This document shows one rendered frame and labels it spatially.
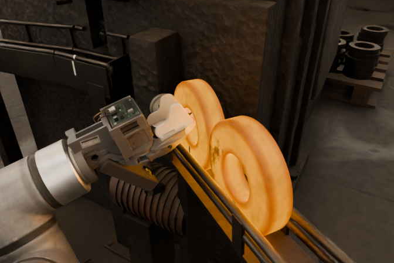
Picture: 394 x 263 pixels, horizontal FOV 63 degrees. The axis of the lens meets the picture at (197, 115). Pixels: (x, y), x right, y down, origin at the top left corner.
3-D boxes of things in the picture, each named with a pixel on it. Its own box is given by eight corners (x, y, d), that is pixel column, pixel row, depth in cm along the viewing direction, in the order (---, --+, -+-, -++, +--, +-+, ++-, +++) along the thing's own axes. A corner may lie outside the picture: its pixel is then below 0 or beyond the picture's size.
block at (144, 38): (159, 109, 92) (154, 24, 79) (183, 116, 88) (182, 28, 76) (136, 126, 84) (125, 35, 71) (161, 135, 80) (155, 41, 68)
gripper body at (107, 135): (148, 113, 46) (67, 153, 43) (166, 155, 51) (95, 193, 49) (133, 92, 52) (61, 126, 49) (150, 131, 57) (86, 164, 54)
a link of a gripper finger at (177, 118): (204, 94, 50) (150, 120, 48) (212, 123, 53) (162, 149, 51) (195, 86, 52) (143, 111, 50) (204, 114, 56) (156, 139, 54)
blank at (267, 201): (227, 99, 47) (206, 104, 46) (299, 148, 34) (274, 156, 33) (227, 185, 54) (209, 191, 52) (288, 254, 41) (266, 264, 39)
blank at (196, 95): (187, 68, 60) (170, 71, 58) (229, 97, 47) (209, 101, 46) (189, 140, 66) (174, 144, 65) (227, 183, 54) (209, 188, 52)
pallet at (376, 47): (210, 71, 259) (211, 15, 237) (250, 43, 319) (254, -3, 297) (374, 109, 205) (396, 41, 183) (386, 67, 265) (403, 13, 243)
